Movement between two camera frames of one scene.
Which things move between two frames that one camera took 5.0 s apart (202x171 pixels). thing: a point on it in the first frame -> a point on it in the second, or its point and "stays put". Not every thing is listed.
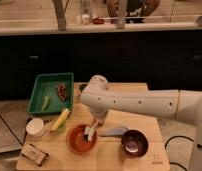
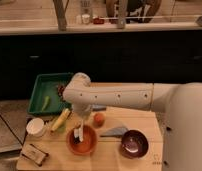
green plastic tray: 51,94 stays put
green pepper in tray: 46,103 stays put
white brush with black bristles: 88,133 -> 78,135
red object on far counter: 98,21 stays put
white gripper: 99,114 -> 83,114
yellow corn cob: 60,121 stays put
